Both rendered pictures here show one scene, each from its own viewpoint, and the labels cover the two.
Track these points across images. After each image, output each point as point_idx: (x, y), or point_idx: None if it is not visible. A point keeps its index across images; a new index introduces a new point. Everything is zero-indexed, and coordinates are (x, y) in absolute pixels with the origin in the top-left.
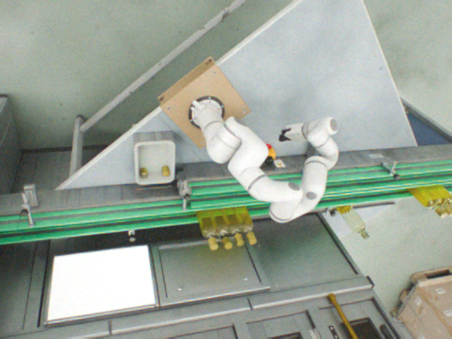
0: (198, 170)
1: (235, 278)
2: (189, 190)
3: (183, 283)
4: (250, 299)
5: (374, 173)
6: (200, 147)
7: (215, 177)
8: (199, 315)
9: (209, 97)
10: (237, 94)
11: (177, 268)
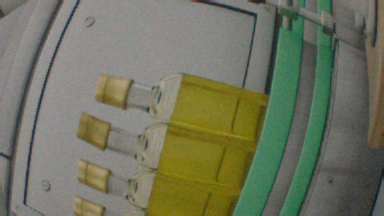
0: (363, 95)
1: (48, 162)
2: (333, 69)
3: (93, 31)
4: (3, 158)
5: None
6: (365, 41)
7: (326, 135)
8: (19, 43)
9: None
10: (382, 40)
11: (147, 31)
